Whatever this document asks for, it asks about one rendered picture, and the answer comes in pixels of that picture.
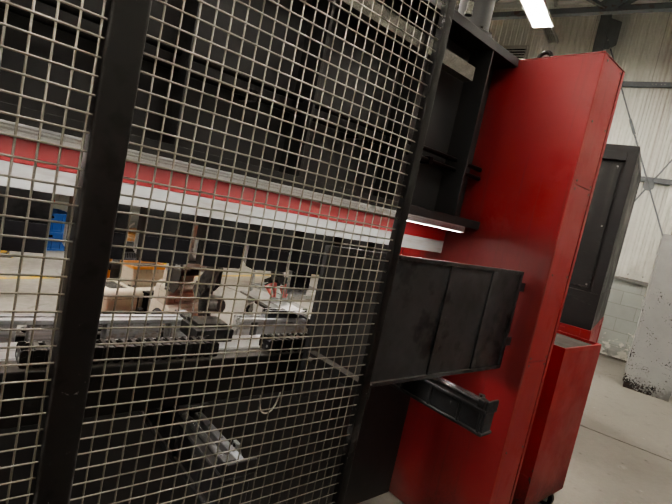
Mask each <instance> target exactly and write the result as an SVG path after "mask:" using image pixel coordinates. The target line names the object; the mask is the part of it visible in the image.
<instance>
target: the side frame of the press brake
mask: <svg viewBox="0 0 672 504"><path fill-rule="evenodd" d="M624 75H625V71H624V70H623V69H622V68H621V67H620V66H619V65H618V64H617V62H616V61H615V60H614V59H613V58H612V57H611V56H610V55H609V54H608V53H607V52H606V51H597V52H588V53H579V54H569V55H560V56H550V57H541V58H532V59H522V60H519V63H518V67H516V68H505V69H494V72H493V76H492V80H491V85H490V89H489V93H488V97H487V101H486V106H485V110H484V114H483V118H482V123H481V127H480V131H479V135H478V140H477V144H476V148H475V152H474V156H473V161H472V164H473V165H475V166H478V167H480V168H482V171H481V172H478V171H475V170H473V169H470V174H473V175H476V176H478V177H480V181H476V180H473V179H471V178H468V182H467V186H466V190H465V195H464V199H463V203H462V207H461V212H460V216H459V217H461V218H465V219H469V220H473V221H477V222H480V225H479V229H478V230H476V229H471V228H466V227H465V230H464V232H456V231H452V230H446V234H445V238H444V243H443V247H442V252H441V253H438V252H431V251H425V250H418V249H412V248H405V247H401V250H400V254H399V255H405V256H412V257H420V258H427V259H434V260H442V261H449V262H457V263H464V264H471V265H479V266H486V267H493V268H501V269H508V270H515V271H522V272H524V275H523V279H522V283H525V287H524V291H523V292H519V295H518V299H517V303H516V307H515V311H514V315H513V319H512V323H511V327H510V331H509V335H508V337H512V339H511V343H510V345H509V346H506V347H505V350H504V354H503V358H502V362H501V366H500V368H497V369H490V370H484V371H477V372H470V373H463V374H457V375H450V376H443V377H442V378H444V379H446V380H448V381H450V382H452V383H454V384H456V385H458V386H460V387H462V388H464V389H466V390H468V391H470V392H472V393H474V394H476V395H478V396H479V393H481V394H483V395H485V398H486V399H487V400H489V401H493V400H497V399H498V400H499V404H498V408H497V412H494V416H493V419H492V423H491V427H490V430H491V431H492V432H491V434H488V435H485V436H482V437H479V436H477V435H475V434H473V433H472V432H470V431H468V430H466V429H465V428H463V427H461V426H460V425H458V424H456V423H454V422H453V421H451V420H449V419H447V418H446V417H444V416H442V415H441V414H439V413H437V412H435V411H434V410H432V409H430V408H428V407H427V406H425V405H423V404H422V403H420V402H418V401H416V400H415V399H413V398H411V397H410V402H409V406H408V410H407V414H406V419H405V423H404V427H403V431H402V436H401V440H400V444H399V448H398V453H397V457H396V461H395V465H394V470H393V474H392V478H391V482H390V487H389V491H390V492H391V493H392V494H393V495H394V496H396V497H397V498H398V499H399V500H401V501H402V502H403V503H404V504H512V501H513V497H514V493H515V489H516V486H517V482H518V478H519V474H520V470H521V467H522V463H523V459H524V455H525V451H526V447H527V444H528V440H529V436H530V432H531V428H532V425H533V421H534V417H535V413H536V409H537V406H538V402H539V398H540V394H541V390H542V387H543V383H544V379H545V375H546V371H547V368H548V364H549V360H550V356H551V352H552V349H553V345H554V341H555V337H556V333H557V330H558V326H559V322H560V318H561V314H562V311H563V307H564V303H565V299H566V295H567V292H568V288H569V284H570V280H571V276H572V273H573V269H574V265H575V261H576V257H577V254H578V250H579V246H580V242H581V238H582V235H583V231H584V227H585V223H586V219H587V216H588V212H589V208H590V204H591V200H592V197H593V193H594V189H595V185H596V181H597V177H598V174H599V170H600V166H601V162H602V158H603V155H604V151H605V147H606V143H607V139H608V136H609V132H610V128H611V124H612V120H613V117H614V113H615V109H616V105H617V101H618V98H619V94H620V90H621V86H622V82H623V79H624Z"/></svg>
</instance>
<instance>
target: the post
mask: <svg viewBox="0 0 672 504"><path fill-rule="evenodd" d="M151 5H152V0H110V1H109V0H107V1H106V8H105V14H104V17H106V18H108V20H105V19H104V21H103V27H102V33H101V36H102V37H105V39H104V40H103V39H101V40H100V46H99V53H98V56H101V57H102V58H101V59H100V58H98V59H97V66H96V72H95V75H98V76H99V77H98V78H96V77H95V78H94V85H93V91H92V94H95V95H96V96H95V97H94V96H92V98H91V104H90V111H89V112H90V113H93V115H89V117H88V123H87V130H86V131H88V132H90V134H86V136H85V143H84V149H83V150H87V153H85V152H83V156H82V162H81V168H83V169H84V171H81V170H80V175H79V181H78V187H81V189H77V194H76V201H75V205H78V207H74V214H73V220H72V223H76V225H72V226H71V233H70V239H69V240H70V241H73V243H69V246H68V252H67V258H70V261H68V260H66V265H65V271H64V276H67V278H63V284H62V291H61V293H65V295H64V296H62V295H61V297H60V304H59V310H58V311H62V313H58V316H57V323H56V328H59V330H55V336H54V342H53V345H57V346H56V347H53V349H52V355H51V361H50V362H54V364H50V368H49V374H48V379H51V381H47V387H46V394H45V395H49V397H46V398H45V400H44V406H43V412H46V414H42V419H41V426H40V429H41V428H44V430H41V431H40V432H39V439H38V445H41V447H37V451H36V458H35V461H38V463H35V464H34V471H33V477H36V479H32V484H31V490H30V493H33V495H30V496H29V503H28V504H70V497H71V491H72V485H73V479H74V473H75V467H76V461H77V455H78V449H79V443H80V437H81V431H82V425H83V418H84V412H85V406H86V400H87V394H88V388H89V382H90V376H91V370H92V364H93V358H94V352H95V346H96V340H97V333H98V327H99V321H100V315H101V309H102V303H103V297H104V291H105V285H106V279H107V273H108V267H109V261H110V254H111V248H112V242H113V236H114V230H115V224H116V218H117V212H118V206H119V200H120V194H121V188H122V182H123V176H124V169H125V163H126V157H127V151H128V145H129V139H130V133H131V127H132V121H133V115H134V109H135V103H136V97H137V90H138V84H139V78H140V72H141V66H142V60H143V54H144V48H145V42H146V36H147V30H148V24H149V18H150V12H151Z"/></svg>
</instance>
